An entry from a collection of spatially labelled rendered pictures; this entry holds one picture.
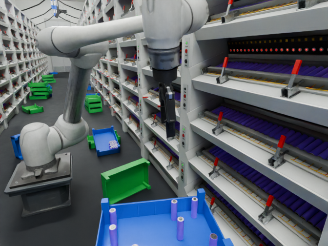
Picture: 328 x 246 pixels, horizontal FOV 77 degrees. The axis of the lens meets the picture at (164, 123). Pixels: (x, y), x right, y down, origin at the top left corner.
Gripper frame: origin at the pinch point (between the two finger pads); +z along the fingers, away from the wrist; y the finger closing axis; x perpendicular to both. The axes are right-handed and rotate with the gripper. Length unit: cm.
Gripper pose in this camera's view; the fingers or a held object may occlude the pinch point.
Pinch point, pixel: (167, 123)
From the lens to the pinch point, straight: 72.8
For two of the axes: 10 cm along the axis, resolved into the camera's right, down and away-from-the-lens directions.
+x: 9.8, -1.6, 1.4
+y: 2.0, 5.3, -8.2
